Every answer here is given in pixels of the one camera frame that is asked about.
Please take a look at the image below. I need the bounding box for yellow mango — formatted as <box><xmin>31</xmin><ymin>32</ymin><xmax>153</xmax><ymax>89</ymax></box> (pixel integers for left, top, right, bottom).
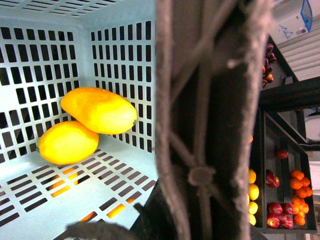
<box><xmin>60</xmin><ymin>87</ymin><xmax>138</xmax><ymax>135</ymax></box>

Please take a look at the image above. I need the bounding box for brown basket handle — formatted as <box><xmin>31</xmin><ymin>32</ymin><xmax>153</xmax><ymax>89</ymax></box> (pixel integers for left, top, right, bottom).
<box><xmin>64</xmin><ymin>0</ymin><xmax>273</xmax><ymax>240</ymax></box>

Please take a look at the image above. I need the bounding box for yellow lemon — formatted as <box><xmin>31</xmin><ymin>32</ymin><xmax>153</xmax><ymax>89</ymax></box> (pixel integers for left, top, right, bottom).
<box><xmin>37</xmin><ymin>120</ymin><xmax>99</xmax><ymax>165</ymax></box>

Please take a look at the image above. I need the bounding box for light blue plastic basket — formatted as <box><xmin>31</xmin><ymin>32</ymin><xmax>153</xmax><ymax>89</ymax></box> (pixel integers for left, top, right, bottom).
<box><xmin>0</xmin><ymin>0</ymin><xmax>158</xmax><ymax>240</ymax></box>

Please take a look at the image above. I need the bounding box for pile of oranges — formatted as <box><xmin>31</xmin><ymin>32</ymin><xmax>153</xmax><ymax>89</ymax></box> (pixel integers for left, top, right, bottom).
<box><xmin>289</xmin><ymin>169</ymin><xmax>313</xmax><ymax>226</ymax></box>

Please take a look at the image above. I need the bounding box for pile of red apples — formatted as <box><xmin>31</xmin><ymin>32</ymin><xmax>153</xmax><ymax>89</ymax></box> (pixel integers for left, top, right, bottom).
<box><xmin>265</xmin><ymin>148</ymin><xmax>295</xmax><ymax>230</ymax></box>

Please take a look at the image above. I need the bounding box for black shelf frame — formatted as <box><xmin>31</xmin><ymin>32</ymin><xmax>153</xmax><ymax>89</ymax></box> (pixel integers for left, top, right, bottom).
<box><xmin>250</xmin><ymin>45</ymin><xmax>320</xmax><ymax>234</ymax></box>

